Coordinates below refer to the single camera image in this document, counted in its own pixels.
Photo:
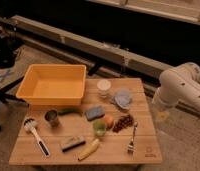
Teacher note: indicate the grey board eraser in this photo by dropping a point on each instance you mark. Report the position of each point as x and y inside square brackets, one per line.
[72, 142]

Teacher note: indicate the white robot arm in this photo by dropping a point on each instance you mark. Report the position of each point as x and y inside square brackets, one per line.
[178, 83]

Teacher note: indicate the yellow plastic tray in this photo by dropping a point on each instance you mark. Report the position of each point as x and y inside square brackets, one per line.
[53, 84]

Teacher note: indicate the white lidded jar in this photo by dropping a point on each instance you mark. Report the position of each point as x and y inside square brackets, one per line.
[103, 87]

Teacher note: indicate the blue sponge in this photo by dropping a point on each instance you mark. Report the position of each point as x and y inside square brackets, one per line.
[94, 113]

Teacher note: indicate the orange fruit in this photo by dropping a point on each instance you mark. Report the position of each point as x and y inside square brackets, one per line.
[109, 121]

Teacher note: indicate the green cup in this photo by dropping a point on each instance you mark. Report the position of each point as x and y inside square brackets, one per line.
[99, 127]

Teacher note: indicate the wooden folding table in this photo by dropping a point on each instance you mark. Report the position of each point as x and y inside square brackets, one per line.
[113, 146]

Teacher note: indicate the green cucumber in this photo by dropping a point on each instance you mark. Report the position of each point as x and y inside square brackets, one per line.
[66, 111]

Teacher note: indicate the dark grape bunch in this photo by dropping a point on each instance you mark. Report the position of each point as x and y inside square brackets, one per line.
[123, 122]

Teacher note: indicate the small metal cup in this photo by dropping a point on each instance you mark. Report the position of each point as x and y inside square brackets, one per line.
[51, 117]

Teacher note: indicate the metal fork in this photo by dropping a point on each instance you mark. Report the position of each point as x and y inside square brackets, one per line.
[130, 149]

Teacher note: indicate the white dish brush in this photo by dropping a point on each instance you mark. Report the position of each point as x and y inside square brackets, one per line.
[30, 125]

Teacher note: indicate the black tripod stand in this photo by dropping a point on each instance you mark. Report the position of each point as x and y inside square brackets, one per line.
[8, 55]

